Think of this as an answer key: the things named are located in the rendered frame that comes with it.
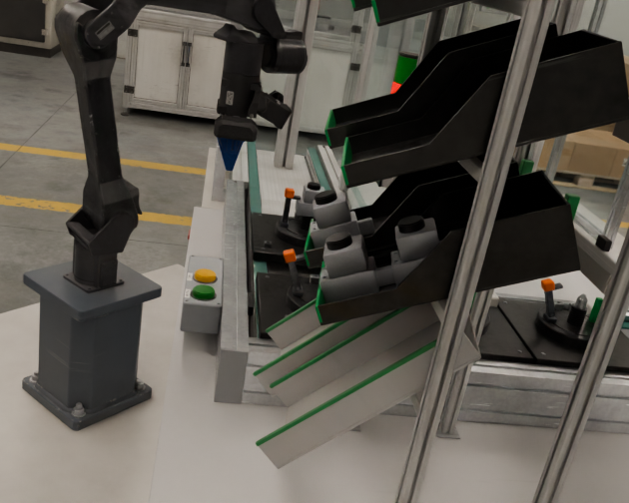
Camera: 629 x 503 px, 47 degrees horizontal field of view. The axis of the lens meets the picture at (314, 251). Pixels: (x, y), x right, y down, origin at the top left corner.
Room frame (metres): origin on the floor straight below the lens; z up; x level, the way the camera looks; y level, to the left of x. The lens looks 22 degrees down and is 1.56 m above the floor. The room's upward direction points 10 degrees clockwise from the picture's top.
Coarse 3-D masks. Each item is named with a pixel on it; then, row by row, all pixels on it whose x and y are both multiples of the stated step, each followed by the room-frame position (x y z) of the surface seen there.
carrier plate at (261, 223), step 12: (252, 216) 1.60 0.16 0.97; (264, 216) 1.62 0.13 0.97; (276, 216) 1.63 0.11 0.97; (252, 228) 1.54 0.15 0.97; (264, 228) 1.54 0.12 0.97; (252, 240) 1.48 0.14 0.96; (264, 240) 1.47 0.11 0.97; (276, 240) 1.48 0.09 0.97; (264, 252) 1.40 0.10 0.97; (276, 252) 1.41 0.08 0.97; (300, 252) 1.43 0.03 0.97
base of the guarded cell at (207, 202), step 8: (208, 160) 2.36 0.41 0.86; (208, 168) 2.27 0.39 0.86; (208, 176) 2.19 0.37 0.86; (208, 184) 2.11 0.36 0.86; (224, 184) 2.13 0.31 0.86; (208, 192) 2.03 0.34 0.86; (208, 200) 1.96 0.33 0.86; (208, 208) 1.90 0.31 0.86; (216, 208) 1.91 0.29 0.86; (616, 240) 2.28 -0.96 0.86; (616, 248) 2.20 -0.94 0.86; (616, 256) 2.11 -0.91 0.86
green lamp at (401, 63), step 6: (402, 60) 1.39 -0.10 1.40; (408, 60) 1.38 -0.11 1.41; (414, 60) 1.38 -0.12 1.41; (396, 66) 1.40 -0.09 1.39; (402, 66) 1.38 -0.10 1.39; (408, 66) 1.38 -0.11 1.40; (414, 66) 1.38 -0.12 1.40; (396, 72) 1.39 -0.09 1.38; (402, 72) 1.38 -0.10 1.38; (408, 72) 1.38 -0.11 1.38; (396, 78) 1.39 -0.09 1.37; (402, 78) 1.38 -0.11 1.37
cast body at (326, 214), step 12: (324, 192) 0.93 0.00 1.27; (324, 204) 0.91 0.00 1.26; (336, 204) 0.90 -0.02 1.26; (324, 216) 0.90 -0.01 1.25; (336, 216) 0.90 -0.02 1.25; (348, 216) 0.91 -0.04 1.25; (312, 228) 0.92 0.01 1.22; (324, 228) 0.90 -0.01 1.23; (336, 228) 0.90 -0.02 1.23; (348, 228) 0.90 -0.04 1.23; (360, 228) 0.92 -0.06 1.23; (372, 228) 0.92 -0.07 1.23; (324, 240) 0.90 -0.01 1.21
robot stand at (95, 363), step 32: (32, 288) 0.93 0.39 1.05; (64, 288) 0.92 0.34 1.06; (128, 288) 0.96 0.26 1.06; (160, 288) 0.98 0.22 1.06; (64, 320) 0.90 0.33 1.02; (96, 320) 0.90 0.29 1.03; (128, 320) 0.95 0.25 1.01; (64, 352) 0.90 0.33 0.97; (96, 352) 0.90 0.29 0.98; (128, 352) 0.95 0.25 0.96; (32, 384) 0.94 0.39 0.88; (64, 384) 0.90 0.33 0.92; (96, 384) 0.90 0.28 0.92; (128, 384) 0.95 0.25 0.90; (64, 416) 0.88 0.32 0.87; (96, 416) 0.89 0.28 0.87
